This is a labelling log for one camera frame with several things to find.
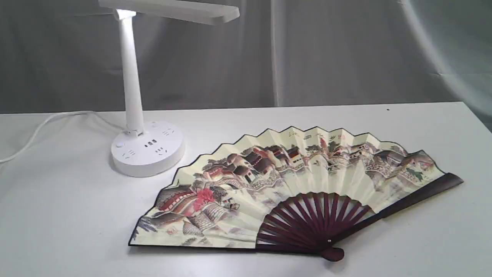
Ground painted paper folding fan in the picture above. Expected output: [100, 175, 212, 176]
[128, 126, 464, 262]

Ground white desk lamp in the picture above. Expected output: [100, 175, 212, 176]
[98, 0, 240, 177]

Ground grey backdrop curtain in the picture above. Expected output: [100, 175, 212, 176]
[0, 0, 492, 128]

